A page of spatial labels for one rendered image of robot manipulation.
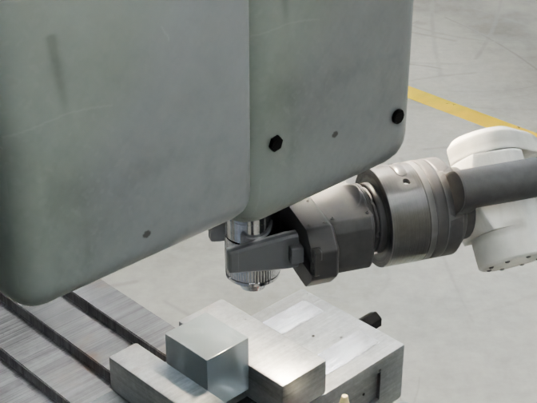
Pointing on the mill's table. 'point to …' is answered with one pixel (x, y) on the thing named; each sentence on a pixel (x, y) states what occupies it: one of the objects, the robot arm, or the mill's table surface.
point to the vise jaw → (272, 359)
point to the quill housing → (323, 94)
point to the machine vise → (360, 345)
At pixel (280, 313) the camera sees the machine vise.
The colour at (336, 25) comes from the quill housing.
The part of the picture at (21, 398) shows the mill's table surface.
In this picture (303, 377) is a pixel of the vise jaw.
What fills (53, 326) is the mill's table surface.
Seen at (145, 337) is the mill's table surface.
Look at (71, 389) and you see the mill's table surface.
